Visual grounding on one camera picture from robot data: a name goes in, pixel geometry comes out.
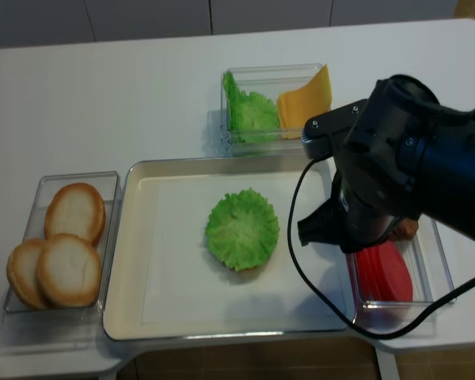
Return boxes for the rear bun half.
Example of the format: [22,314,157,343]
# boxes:
[44,183,106,245]

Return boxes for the front brown beef patty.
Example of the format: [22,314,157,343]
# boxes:
[388,218,419,241]

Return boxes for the clear patty and tomato bin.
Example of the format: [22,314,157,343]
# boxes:
[347,216,454,322]

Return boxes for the yellow cheese slices stack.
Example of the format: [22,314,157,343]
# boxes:
[276,65,333,139]

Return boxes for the white serving tray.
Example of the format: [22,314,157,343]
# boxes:
[103,155,355,341]

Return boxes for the green lettuce leaf on bun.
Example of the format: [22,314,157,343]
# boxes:
[205,188,280,272]

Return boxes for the clear lettuce and cheese bin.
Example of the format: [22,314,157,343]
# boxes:
[221,63,333,156]

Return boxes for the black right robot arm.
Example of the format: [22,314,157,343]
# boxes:
[335,74,475,249]

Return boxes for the black camera cable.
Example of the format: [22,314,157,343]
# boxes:
[287,154,475,340]

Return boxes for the front right bun half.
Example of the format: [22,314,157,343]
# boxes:
[36,234,101,307]

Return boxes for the bun half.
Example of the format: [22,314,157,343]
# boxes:
[44,183,106,245]
[6,239,48,310]
[36,234,101,307]

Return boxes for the red tomato slice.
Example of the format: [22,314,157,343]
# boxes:
[362,248,383,302]
[374,241,413,302]
[355,251,372,301]

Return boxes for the clear bun bin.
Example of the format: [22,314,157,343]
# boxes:
[4,172,121,316]

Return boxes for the white table leg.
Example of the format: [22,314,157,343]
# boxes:
[374,347,401,380]

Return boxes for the front left bun half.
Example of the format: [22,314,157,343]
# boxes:
[6,239,48,310]

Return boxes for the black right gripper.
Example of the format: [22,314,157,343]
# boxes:
[297,158,420,253]

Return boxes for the green lettuce leaves in bin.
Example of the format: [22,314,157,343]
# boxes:
[222,71,279,143]

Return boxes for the front red tomato slice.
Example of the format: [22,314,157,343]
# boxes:
[374,241,413,302]

